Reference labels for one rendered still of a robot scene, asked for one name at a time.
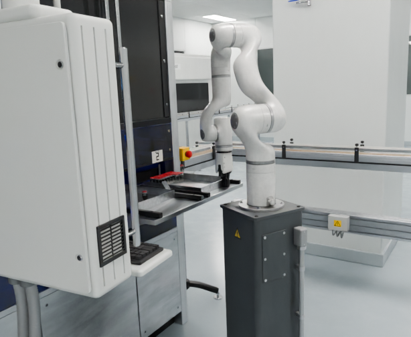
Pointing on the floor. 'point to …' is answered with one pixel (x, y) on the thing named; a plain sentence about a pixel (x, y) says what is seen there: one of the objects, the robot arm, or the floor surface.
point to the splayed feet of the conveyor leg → (204, 287)
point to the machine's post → (175, 154)
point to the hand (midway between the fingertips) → (225, 182)
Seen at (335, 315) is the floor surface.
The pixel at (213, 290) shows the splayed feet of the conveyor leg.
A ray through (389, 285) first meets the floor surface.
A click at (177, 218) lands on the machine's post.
